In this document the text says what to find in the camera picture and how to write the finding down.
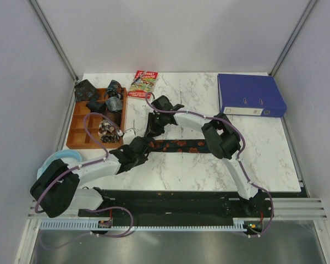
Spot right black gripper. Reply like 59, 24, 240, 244
144, 112, 167, 139

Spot black tie orange flowers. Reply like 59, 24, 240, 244
152, 139, 211, 153

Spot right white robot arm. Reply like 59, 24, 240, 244
145, 93, 268, 217

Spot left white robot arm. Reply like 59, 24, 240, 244
30, 136, 154, 218

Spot rolled grey blue tie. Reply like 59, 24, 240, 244
106, 96, 123, 112

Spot red paperback book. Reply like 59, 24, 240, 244
127, 70, 158, 100

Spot rolled teal patterned tie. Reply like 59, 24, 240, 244
104, 80, 124, 100

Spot dark navy tie in tray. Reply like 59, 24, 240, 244
86, 93, 107, 113

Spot wooden compartment tray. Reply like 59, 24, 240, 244
66, 88, 127, 150

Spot dark blue patterned tie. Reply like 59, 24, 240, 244
74, 79, 97, 102

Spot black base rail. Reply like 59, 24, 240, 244
78, 190, 272, 225

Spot blue ring binder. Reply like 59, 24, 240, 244
217, 74, 287, 118

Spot white slotted cable duct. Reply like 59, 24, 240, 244
38, 218, 262, 232

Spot left aluminium frame post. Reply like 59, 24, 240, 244
27, 0, 79, 82

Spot aluminium frame post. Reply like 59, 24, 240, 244
269, 0, 319, 76
27, 0, 79, 82

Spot aluminium extrusion rail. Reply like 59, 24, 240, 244
28, 197, 327, 221

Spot right aluminium frame post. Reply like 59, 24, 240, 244
269, 0, 319, 76

